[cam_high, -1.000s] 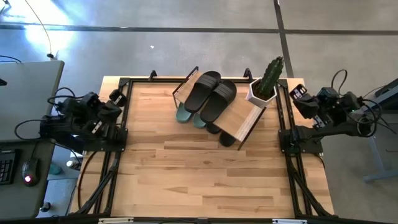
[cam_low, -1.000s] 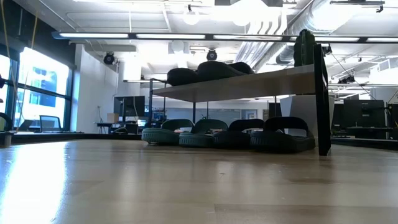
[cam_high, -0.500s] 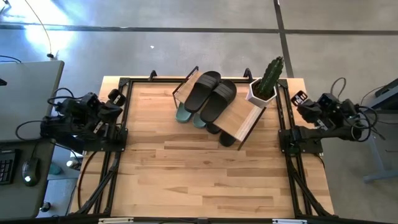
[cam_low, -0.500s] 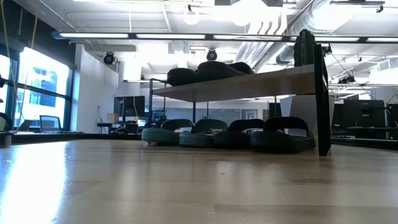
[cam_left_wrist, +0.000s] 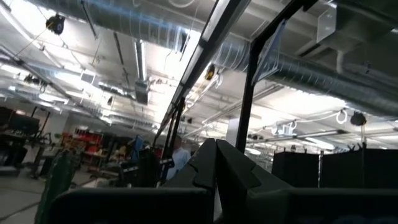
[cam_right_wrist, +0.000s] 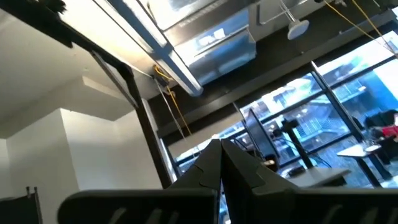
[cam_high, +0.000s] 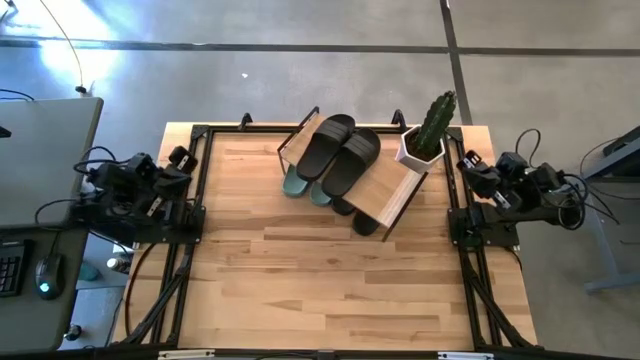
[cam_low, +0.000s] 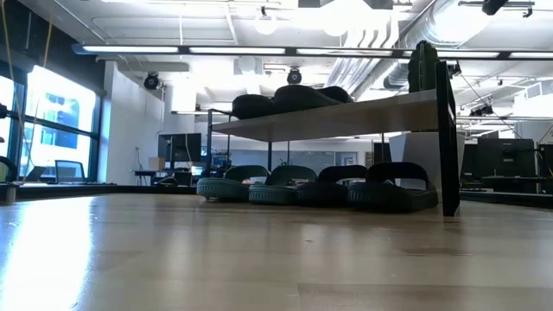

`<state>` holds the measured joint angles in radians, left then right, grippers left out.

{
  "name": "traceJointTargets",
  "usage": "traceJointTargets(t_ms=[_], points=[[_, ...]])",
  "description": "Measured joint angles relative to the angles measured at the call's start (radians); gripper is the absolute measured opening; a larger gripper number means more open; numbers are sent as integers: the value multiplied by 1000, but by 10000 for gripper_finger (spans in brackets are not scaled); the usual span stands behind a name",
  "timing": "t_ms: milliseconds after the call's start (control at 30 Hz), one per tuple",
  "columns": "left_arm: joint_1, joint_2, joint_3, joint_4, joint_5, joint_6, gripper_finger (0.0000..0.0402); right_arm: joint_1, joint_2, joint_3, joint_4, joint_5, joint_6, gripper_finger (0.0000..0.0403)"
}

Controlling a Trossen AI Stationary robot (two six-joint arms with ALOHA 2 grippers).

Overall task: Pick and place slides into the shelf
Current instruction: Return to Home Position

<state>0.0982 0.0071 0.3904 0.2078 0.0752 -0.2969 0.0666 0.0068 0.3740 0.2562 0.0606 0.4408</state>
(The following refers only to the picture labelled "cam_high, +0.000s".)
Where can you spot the black computer mouse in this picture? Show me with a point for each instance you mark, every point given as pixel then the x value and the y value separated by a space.
pixel 49 272

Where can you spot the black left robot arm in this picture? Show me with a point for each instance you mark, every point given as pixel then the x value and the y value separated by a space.
pixel 120 195

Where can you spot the white hexagonal plant pot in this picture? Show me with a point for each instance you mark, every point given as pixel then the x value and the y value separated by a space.
pixel 407 157

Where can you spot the white table bracket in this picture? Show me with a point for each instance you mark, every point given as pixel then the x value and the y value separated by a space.
pixel 185 354
pixel 465 356

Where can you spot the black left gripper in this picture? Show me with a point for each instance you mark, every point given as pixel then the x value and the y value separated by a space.
pixel 170 182

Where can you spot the small bottle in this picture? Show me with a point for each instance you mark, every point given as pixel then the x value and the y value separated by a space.
pixel 117 264

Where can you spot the black striped slide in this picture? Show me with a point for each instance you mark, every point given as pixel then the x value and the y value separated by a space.
pixel 350 162
pixel 325 147

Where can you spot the black keyboard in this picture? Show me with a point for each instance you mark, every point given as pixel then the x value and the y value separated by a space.
pixel 10 270

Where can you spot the teal round object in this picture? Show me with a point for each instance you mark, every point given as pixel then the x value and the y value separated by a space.
pixel 89 272

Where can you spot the wooden shelf with black frame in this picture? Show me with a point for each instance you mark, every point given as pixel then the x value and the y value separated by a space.
pixel 382 192

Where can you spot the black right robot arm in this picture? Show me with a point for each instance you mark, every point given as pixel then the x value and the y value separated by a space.
pixel 530 200

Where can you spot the blue-grey desk frame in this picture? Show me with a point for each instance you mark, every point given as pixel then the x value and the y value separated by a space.
pixel 615 282

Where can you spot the chunky green slide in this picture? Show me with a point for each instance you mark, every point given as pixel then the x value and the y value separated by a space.
pixel 295 187
pixel 319 197

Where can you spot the black round knob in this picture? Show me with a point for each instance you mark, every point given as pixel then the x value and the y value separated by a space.
pixel 73 333

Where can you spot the light grey desk panel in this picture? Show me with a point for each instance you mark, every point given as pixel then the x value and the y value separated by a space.
pixel 45 160

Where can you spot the white power box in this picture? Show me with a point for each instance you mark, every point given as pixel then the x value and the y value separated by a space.
pixel 122 247

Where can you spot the black aluminium table frame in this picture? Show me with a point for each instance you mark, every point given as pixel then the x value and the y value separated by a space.
pixel 235 129

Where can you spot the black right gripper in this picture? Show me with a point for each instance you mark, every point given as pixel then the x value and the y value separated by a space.
pixel 487 180

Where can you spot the green cactus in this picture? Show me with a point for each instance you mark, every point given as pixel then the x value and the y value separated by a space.
pixel 436 122

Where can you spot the dark grey desk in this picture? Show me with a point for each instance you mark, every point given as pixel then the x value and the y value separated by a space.
pixel 30 320

